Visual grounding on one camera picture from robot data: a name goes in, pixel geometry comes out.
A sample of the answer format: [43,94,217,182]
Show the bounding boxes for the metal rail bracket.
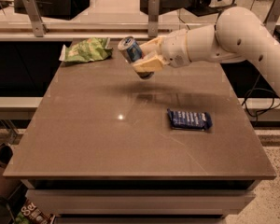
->
[264,0,280,35]
[22,0,47,37]
[147,0,160,37]

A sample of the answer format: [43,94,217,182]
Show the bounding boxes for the grey table drawer base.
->
[26,189,255,219]

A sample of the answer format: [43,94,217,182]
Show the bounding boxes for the brown cylinder bin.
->
[0,144,21,200]

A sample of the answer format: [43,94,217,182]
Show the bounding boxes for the blue silver redbull can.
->
[117,35,155,80]

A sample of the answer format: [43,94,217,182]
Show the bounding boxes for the middle metal rail bracket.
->
[147,0,160,37]

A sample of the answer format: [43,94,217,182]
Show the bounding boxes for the left metal rail bracket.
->
[22,0,47,37]

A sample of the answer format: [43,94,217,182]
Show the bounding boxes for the snack package under table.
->
[14,200,55,224]

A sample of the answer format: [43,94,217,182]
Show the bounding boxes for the blue snack bar wrapper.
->
[167,109,213,131]

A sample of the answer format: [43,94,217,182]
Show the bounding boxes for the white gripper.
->
[133,29,189,73]

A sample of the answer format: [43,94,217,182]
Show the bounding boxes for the black cable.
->
[241,73,280,126]

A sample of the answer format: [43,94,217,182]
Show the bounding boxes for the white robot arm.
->
[133,7,280,97]

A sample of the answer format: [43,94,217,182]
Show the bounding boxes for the green chip bag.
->
[59,37,113,63]

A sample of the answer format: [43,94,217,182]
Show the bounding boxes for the right metal rail bracket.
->
[264,0,280,35]

